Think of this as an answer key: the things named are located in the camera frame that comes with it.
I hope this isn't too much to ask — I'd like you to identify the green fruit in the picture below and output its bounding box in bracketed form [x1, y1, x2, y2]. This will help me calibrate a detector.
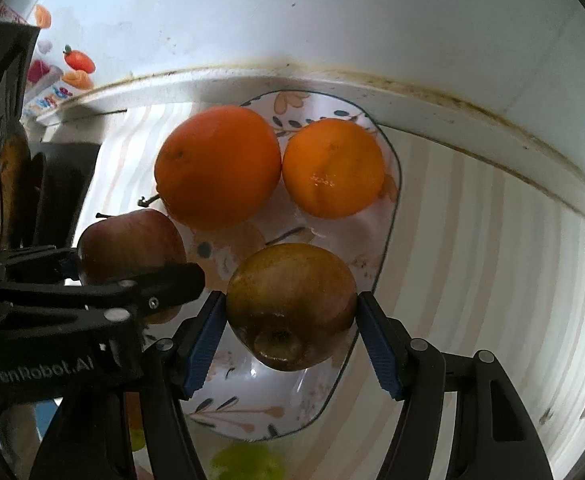
[209, 442, 286, 480]

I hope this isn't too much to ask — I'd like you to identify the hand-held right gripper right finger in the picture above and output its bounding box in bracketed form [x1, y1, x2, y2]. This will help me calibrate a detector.
[355, 291, 556, 480]

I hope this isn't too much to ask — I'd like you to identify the floral white plate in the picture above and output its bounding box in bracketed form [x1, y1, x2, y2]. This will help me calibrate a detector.
[140, 90, 403, 444]

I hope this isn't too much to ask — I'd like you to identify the fruit print package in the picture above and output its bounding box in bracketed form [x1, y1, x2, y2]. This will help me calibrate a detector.
[21, 2, 96, 122]

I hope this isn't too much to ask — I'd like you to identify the red apple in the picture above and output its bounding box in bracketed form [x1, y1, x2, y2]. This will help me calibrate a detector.
[76, 208, 188, 325]

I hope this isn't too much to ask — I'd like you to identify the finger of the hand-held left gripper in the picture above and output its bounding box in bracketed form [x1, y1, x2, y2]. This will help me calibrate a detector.
[0, 261, 206, 325]
[0, 244, 82, 285]

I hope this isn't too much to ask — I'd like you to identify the large orange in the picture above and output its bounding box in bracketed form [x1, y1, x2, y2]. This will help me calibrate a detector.
[154, 105, 283, 232]

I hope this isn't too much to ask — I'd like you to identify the brownish green apple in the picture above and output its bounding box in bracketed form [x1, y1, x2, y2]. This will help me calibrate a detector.
[226, 243, 359, 373]

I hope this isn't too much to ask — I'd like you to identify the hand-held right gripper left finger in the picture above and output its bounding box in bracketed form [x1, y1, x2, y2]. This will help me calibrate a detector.
[42, 290, 228, 480]

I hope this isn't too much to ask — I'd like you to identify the small orange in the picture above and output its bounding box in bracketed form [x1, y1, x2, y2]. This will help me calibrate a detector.
[282, 118, 387, 220]

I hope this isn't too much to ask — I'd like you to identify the striped tablecloth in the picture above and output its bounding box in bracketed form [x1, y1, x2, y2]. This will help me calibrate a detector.
[37, 102, 585, 480]

